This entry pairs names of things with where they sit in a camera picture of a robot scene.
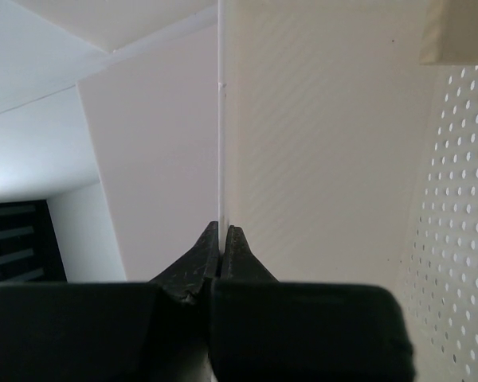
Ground beige box corner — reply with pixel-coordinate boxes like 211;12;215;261
419;0;478;65

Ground white perforated panel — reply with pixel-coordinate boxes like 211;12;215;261
397;65;478;381

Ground black slatted vent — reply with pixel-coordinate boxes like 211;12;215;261
0;200;67;283

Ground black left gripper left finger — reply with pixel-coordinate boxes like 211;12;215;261
150;221;219;305

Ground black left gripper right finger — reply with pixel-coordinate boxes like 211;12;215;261
216;226;278;283

